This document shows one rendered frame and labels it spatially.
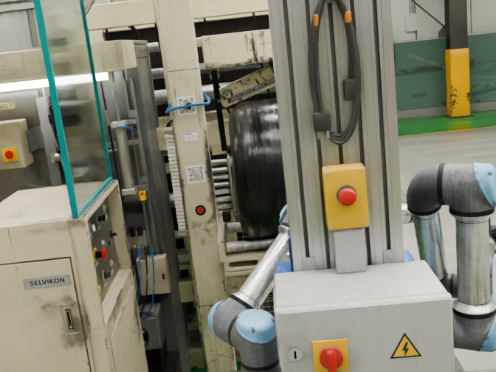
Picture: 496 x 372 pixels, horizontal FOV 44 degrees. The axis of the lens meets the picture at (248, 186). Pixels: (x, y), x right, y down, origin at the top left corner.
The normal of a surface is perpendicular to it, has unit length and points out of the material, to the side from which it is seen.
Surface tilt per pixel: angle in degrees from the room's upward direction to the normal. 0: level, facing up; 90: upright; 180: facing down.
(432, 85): 90
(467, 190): 90
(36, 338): 90
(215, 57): 90
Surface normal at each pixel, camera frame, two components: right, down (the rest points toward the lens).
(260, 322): -0.03, -0.94
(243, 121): -0.33, -0.59
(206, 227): 0.02, 0.23
